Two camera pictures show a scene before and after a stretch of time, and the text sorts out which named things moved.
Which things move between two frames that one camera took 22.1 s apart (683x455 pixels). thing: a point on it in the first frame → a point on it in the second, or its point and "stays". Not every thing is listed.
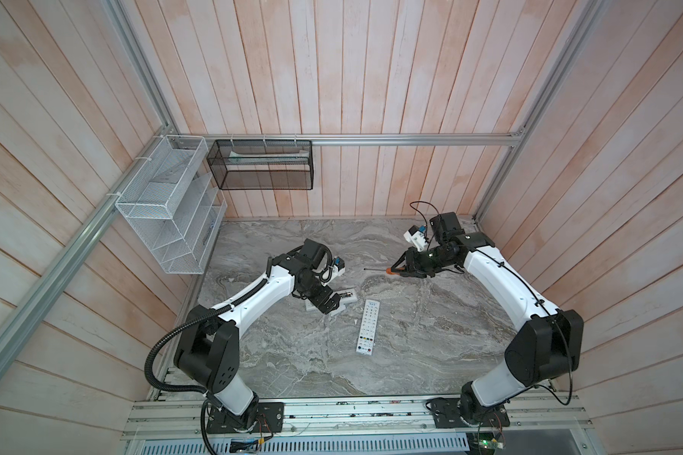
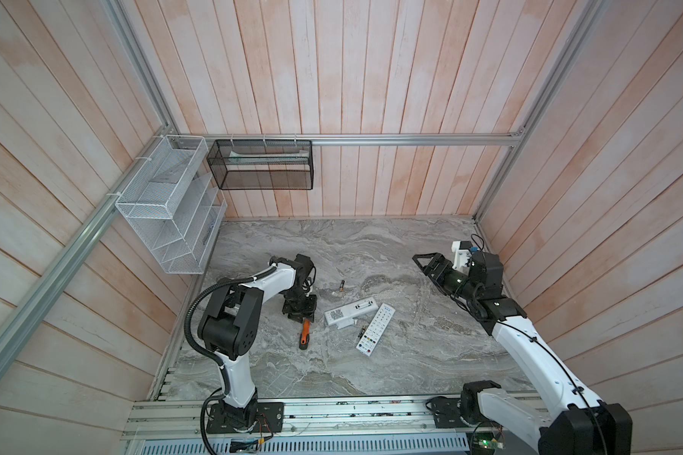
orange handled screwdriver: [388, 270] → [304, 336]
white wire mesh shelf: [175, 205] stays
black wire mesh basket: [263, 164] stays
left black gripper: [328, 304] → [308, 312]
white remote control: [346, 297] → [350, 311]
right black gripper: [411, 264] → [436, 278]
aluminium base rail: [528, 419] stays
